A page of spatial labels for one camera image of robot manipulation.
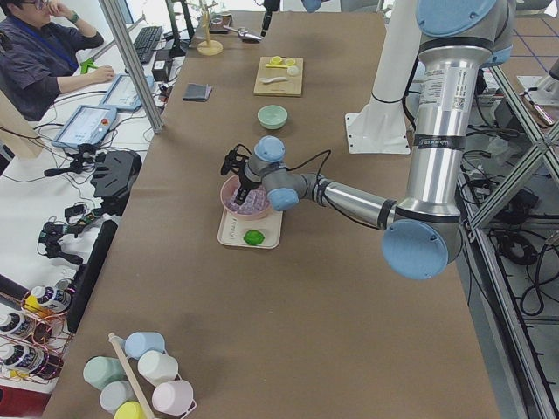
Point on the yellow cup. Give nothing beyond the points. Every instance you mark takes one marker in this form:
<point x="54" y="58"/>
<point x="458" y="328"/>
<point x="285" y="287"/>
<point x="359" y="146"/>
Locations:
<point x="130" y="410"/>

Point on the metal ice scoop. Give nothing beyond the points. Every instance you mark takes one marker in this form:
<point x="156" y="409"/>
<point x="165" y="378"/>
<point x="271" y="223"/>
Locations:
<point x="245" y="34"/>

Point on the wooden cup rack handle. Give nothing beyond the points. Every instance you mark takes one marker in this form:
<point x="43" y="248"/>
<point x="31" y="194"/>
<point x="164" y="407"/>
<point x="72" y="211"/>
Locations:
<point x="115" y="341"/>

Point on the pink cup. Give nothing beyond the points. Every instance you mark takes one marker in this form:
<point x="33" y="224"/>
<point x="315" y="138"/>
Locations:
<point x="174" y="398"/>

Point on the light blue cup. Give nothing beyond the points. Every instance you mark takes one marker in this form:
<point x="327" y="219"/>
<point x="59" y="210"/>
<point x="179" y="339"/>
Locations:
<point x="138" y="343"/>

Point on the upper blue teach pendant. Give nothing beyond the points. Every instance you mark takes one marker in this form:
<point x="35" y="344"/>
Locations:
<point x="122" y="95"/>

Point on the wooden mug tree stand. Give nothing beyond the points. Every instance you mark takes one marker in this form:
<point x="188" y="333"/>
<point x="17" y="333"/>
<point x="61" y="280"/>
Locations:
<point x="208" y="47"/>

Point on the black controller stand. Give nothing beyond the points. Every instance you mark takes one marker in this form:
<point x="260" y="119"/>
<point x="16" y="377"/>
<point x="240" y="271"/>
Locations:
<point x="114" y="174"/>

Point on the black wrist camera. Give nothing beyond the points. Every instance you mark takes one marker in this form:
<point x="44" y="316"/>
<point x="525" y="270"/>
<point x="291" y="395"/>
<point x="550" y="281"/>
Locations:
<point x="235" y="160"/>

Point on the white round slice toy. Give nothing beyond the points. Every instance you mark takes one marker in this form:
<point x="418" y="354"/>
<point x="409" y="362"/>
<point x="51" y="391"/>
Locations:
<point x="293" y="70"/>

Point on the white cup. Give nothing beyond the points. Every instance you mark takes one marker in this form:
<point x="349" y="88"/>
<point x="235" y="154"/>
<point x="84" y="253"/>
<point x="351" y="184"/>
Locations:
<point x="157" y="367"/>

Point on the mint green bowl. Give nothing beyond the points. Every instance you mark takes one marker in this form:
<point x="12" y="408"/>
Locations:
<point x="272" y="117"/>

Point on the mint green cup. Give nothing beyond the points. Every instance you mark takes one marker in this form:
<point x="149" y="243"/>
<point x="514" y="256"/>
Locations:
<point x="101" y="371"/>

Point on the seated person dark shirt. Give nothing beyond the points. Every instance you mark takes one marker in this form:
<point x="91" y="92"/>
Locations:
<point x="41" y="63"/>

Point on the pink bowl of ice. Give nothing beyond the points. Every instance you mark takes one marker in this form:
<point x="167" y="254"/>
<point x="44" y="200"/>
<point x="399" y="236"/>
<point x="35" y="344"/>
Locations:
<point x="255" y="206"/>

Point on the black keyboard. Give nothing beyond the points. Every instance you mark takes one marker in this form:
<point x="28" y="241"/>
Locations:
<point x="146" y="42"/>

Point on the white ceramic spoon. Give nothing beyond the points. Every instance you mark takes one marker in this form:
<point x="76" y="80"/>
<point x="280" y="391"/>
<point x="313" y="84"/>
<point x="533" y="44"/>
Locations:
<point x="269" y="81"/>

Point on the aluminium frame post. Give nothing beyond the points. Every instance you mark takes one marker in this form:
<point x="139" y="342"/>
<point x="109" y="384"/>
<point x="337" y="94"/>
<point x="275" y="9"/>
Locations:
<point x="129" y="57"/>

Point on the bamboo cutting board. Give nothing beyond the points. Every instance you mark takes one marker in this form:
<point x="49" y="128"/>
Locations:
<point x="291" y="88"/>

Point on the beige plastic tray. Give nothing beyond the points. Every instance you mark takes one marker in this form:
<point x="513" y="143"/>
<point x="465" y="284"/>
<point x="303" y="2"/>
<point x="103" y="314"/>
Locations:
<point x="232" y="229"/>

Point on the grey cup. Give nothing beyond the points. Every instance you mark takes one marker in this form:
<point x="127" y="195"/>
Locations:
<point x="114" y="394"/>

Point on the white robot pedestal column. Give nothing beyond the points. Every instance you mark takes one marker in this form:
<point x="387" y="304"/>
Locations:
<point x="380" y="127"/>

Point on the blue teach pendant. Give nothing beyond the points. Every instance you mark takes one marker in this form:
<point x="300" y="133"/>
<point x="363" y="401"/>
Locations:
<point x="122" y="95"/>
<point x="87" y="125"/>

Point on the grey folded cloth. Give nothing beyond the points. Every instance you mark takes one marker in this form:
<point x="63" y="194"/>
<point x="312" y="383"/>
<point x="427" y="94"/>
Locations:
<point x="197" y="92"/>

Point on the lower blue teach pendant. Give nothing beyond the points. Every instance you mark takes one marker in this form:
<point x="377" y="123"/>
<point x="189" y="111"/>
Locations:
<point x="87" y="125"/>

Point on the green lime toy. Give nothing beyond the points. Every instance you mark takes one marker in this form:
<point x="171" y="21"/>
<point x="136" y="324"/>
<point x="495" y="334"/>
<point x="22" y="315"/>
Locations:
<point x="254" y="237"/>

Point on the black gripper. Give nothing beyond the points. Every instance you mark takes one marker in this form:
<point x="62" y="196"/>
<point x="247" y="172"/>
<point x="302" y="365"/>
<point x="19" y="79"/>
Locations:
<point x="266" y="17"/>
<point x="248" y="180"/>

